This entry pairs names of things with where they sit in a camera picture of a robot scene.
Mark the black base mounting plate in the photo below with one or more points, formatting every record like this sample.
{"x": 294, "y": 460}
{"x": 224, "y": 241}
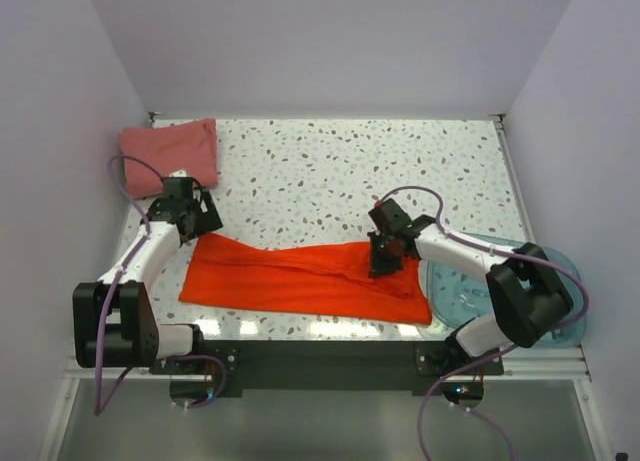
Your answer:
{"x": 331, "y": 365}

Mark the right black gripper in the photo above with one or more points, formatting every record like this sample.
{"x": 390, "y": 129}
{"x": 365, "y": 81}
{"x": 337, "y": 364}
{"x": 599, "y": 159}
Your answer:
{"x": 377, "y": 267}

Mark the folded pink t shirt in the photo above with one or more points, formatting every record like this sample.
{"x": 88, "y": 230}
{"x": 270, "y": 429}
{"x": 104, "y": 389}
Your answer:
{"x": 188, "y": 146}

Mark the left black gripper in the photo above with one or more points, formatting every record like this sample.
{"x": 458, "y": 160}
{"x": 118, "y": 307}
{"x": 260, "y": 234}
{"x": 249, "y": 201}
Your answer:
{"x": 208, "y": 219}

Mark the orange t shirt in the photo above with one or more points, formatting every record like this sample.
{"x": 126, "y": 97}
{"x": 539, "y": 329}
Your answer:
{"x": 331, "y": 280}

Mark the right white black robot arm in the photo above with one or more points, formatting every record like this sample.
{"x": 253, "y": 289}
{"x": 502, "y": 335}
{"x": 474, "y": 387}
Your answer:
{"x": 528, "y": 297}

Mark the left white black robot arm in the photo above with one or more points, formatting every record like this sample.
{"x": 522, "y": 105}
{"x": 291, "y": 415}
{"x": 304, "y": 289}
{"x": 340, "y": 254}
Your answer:
{"x": 113, "y": 320}

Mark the clear blue plastic bin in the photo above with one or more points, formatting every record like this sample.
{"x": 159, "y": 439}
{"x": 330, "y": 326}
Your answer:
{"x": 455, "y": 298}

